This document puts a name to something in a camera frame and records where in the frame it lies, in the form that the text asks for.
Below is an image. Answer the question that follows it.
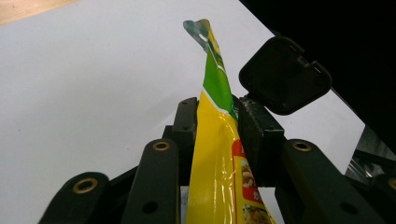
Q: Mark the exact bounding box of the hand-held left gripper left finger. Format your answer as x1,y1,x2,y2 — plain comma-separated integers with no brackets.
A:
120,96,199,224

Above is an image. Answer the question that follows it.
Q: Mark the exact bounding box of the dark metal stand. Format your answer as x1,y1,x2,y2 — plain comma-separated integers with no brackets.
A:
345,124,396,194

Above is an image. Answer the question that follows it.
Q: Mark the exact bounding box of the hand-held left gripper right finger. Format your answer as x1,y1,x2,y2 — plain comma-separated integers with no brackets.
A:
237,95,387,224

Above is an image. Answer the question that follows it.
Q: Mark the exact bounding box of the glass jar with black lid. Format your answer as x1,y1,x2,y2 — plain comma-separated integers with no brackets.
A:
238,35,333,116

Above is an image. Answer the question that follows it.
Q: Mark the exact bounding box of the wooden desk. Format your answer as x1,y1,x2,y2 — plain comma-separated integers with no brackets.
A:
0,0,78,26

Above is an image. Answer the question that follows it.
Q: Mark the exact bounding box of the yellow and green seasoning pouch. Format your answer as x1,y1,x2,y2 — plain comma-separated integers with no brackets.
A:
182,18,276,224

